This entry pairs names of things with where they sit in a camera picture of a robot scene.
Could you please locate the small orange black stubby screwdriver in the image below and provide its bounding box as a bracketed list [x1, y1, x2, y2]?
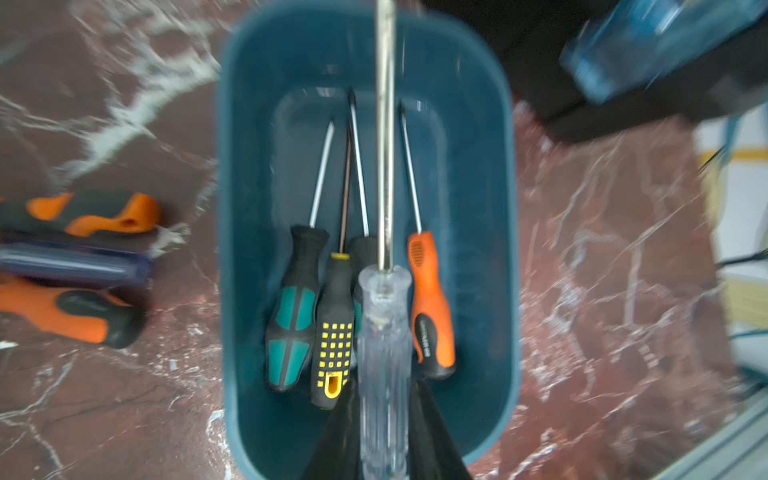
[1, 190, 161, 238]

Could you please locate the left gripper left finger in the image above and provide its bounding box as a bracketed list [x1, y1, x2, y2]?
[301, 378, 361, 480]

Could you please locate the black plastic toolbox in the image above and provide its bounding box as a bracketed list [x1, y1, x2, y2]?
[427, 1, 767, 142]

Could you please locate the green black short screwdriver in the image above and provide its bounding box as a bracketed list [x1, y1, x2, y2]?
[348, 88, 377, 334]

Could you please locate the blue red handle screwdriver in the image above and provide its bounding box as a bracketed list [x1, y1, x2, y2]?
[1, 241, 153, 287]

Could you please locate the teal plastic storage box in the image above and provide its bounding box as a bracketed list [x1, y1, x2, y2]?
[217, 1, 521, 479]

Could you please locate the green black long screwdriver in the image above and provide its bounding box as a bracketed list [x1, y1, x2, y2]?
[265, 120, 335, 392]

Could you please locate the orange black large screwdriver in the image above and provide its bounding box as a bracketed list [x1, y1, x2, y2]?
[1, 275, 144, 349]

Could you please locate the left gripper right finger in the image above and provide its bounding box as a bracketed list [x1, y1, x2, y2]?
[408, 379, 471, 480]

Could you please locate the clear handle screwdriver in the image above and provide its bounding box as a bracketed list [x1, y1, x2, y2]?
[358, 1, 412, 479]

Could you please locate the yellow black screwdriver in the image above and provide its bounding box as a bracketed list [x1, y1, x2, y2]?
[311, 131, 355, 410]

